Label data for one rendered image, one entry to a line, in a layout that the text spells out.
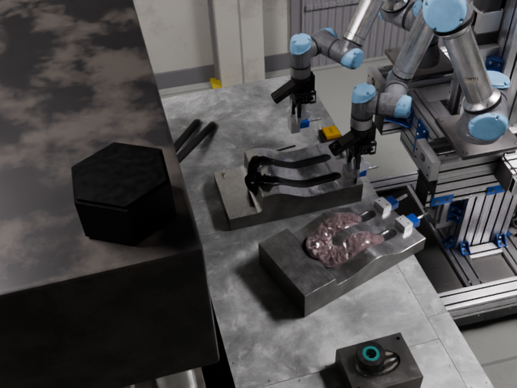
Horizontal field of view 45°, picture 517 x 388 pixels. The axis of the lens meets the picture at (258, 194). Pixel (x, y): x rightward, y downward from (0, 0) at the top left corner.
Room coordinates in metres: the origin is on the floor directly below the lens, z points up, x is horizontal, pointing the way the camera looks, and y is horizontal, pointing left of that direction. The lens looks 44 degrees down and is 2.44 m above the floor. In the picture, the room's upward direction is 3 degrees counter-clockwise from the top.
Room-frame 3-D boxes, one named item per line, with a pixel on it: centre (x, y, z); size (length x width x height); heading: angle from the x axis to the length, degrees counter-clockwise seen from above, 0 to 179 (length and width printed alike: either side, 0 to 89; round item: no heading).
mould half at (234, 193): (1.70, -0.11, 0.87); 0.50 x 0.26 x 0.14; 103
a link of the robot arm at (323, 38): (2.00, -0.27, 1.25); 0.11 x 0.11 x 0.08; 39
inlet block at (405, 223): (1.47, -0.53, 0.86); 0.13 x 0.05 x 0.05; 121
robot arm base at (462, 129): (1.71, -0.78, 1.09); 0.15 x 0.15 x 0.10
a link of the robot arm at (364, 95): (1.69, -0.37, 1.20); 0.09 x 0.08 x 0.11; 73
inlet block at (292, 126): (1.96, -0.20, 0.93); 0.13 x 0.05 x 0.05; 103
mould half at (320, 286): (1.37, -0.27, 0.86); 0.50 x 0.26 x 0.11; 121
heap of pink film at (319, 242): (1.38, -0.27, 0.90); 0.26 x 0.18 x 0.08; 121
